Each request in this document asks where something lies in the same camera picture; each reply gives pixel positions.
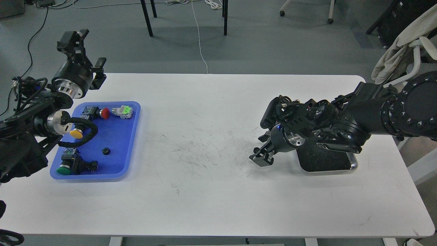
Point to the yellow push button switch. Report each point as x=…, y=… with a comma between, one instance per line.
x=77, y=133

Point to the silver metal tray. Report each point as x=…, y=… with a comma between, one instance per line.
x=313, y=159

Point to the green push button switch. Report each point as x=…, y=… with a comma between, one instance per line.
x=72, y=163

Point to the beige jacket on chair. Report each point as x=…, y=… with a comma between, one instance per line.
x=391, y=67

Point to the red mushroom push button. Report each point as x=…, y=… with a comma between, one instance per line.
x=93, y=112

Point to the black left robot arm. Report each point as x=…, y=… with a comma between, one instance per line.
x=41, y=120

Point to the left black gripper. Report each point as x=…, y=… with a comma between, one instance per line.
x=74, y=78

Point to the black gear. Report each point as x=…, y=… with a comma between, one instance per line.
x=106, y=151

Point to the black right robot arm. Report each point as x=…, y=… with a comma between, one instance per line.
x=347, y=122

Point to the grey and green switch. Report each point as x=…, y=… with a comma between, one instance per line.
x=124, y=112

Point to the blue plastic tray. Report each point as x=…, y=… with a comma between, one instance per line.
x=115, y=133

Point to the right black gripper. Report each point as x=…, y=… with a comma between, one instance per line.
x=288, y=124

